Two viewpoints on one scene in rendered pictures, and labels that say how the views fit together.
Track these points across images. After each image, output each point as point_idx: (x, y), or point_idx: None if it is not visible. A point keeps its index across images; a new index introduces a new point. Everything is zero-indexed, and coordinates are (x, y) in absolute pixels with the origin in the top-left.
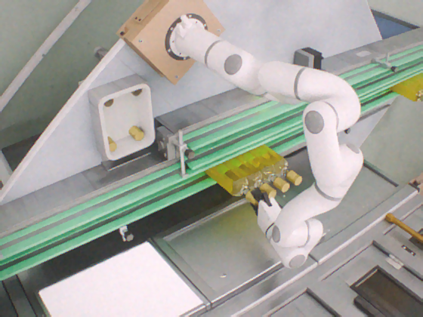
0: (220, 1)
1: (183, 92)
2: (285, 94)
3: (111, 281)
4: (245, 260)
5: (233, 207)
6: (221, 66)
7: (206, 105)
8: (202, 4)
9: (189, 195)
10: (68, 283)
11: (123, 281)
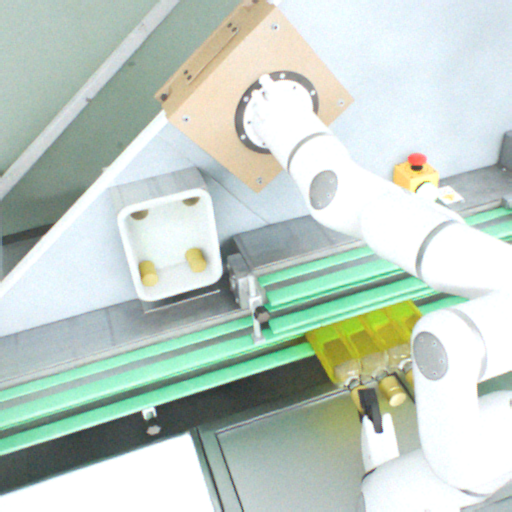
0: (357, 41)
1: (283, 199)
2: (403, 268)
3: (106, 502)
4: (332, 506)
5: (340, 395)
6: (306, 189)
7: (320, 223)
8: (306, 54)
9: (267, 368)
10: (39, 492)
11: (125, 504)
